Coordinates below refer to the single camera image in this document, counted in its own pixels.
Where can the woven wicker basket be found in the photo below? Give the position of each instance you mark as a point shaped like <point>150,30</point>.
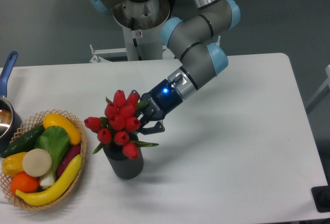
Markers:
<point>30,123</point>

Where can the white frame at right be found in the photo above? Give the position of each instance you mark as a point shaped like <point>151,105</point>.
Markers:
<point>321,92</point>

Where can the red tulip bouquet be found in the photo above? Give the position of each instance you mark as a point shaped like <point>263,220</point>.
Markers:
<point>120,124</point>

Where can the yellow bell pepper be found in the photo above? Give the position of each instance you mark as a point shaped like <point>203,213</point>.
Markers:
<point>13,165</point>

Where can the orange fruit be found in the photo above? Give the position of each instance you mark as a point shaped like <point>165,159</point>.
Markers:
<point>24,183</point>

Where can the green bok choy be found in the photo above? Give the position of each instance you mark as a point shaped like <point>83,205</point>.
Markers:
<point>56,142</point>

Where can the black device at table edge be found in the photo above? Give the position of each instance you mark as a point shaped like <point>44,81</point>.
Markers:
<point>321,198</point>

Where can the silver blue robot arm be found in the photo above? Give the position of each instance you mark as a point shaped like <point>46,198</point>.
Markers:
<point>148,28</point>

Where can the purple sweet potato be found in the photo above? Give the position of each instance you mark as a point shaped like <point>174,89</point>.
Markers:
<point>72,152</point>

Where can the yellow banana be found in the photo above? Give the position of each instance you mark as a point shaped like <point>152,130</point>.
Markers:
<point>58,189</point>

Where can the yellow squash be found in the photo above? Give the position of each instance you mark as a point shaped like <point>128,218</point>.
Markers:
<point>54,119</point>

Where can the green cucumber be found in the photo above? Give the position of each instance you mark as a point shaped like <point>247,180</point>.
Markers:
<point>24,142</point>

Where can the blue handled saucepan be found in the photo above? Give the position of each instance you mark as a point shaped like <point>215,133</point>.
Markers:
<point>10,120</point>

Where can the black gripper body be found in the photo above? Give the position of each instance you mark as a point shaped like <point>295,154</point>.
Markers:
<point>162,99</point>

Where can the dark grey ribbed vase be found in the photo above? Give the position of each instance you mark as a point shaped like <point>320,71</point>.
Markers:
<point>122,166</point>

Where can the beige round bun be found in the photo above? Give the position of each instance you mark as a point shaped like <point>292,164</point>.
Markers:
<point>37,162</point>

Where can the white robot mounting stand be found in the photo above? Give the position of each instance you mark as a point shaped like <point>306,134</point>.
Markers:
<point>185,40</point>

